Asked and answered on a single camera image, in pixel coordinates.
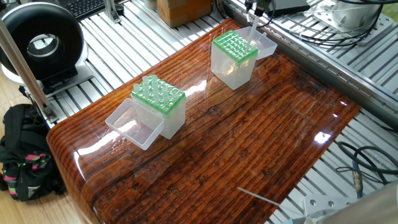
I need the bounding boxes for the translucent tip box green rack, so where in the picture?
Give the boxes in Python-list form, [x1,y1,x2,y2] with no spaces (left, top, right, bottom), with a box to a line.
[131,75,187,141]
[210,30,259,90]

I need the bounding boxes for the black power adapter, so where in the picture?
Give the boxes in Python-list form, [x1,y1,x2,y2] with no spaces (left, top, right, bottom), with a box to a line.
[274,0,312,16]

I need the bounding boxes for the clear hinged box lid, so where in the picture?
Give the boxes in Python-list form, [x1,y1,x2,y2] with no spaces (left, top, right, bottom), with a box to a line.
[104,100,165,151]
[239,25,279,60]

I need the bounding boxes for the brown cardboard box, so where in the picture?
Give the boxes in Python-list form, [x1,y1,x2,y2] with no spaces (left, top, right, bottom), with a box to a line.
[155,0,216,29]

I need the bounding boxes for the glossy wooden board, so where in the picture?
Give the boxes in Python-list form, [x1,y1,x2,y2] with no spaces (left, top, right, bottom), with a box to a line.
[47,19,363,224]

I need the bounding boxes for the black keyboard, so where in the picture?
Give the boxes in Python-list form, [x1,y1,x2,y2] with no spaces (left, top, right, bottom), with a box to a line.
[62,0,108,19]

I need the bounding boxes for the black round fan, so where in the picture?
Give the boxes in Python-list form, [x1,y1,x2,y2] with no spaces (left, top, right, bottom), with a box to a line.
[0,3,85,95]

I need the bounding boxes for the black backpack pink trim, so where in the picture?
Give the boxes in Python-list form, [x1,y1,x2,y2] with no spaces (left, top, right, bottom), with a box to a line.
[0,103,68,202]

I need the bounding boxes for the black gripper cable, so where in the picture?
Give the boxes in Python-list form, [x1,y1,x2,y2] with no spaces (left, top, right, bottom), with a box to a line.
[246,9,389,48]

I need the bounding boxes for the black looped cable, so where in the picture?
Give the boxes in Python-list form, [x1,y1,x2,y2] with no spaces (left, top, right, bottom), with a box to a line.
[336,142,398,195]

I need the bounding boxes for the slim aluminium post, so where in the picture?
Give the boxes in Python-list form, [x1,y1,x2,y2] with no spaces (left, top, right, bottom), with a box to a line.
[0,25,58,124]

